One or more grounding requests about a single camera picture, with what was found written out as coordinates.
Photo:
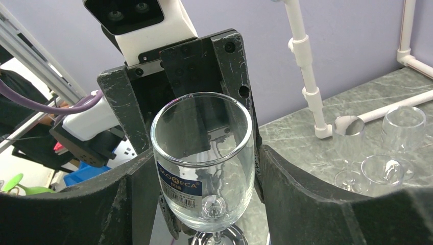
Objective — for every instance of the clear wine glass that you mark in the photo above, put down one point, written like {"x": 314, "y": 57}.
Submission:
{"x": 402, "y": 132}
{"x": 348, "y": 133}
{"x": 381, "y": 175}
{"x": 203, "y": 147}

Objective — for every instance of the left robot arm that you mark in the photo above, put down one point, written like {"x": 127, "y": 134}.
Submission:
{"x": 92, "y": 135}

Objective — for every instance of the colourful plastic wine glasses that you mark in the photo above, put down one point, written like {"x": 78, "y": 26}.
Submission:
{"x": 14, "y": 187}

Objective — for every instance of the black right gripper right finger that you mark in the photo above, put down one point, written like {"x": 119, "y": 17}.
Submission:
{"x": 303, "y": 209}

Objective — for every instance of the blue plastic bin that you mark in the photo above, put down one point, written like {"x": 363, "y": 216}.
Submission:
{"x": 84, "y": 173}

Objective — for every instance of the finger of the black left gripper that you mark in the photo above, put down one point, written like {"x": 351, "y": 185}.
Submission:
{"x": 231, "y": 58}
{"x": 119, "y": 93}

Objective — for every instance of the white PVC pipe frame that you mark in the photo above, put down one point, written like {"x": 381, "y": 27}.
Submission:
{"x": 336, "y": 41}

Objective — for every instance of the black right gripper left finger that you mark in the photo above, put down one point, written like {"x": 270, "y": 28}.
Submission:
{"x": 115, "y": 207}

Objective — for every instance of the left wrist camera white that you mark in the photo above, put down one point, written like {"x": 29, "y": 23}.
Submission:
{"x": 142, "y": 26}

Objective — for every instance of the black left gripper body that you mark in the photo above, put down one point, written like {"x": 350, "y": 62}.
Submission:
{"x": 186, "y": 67}

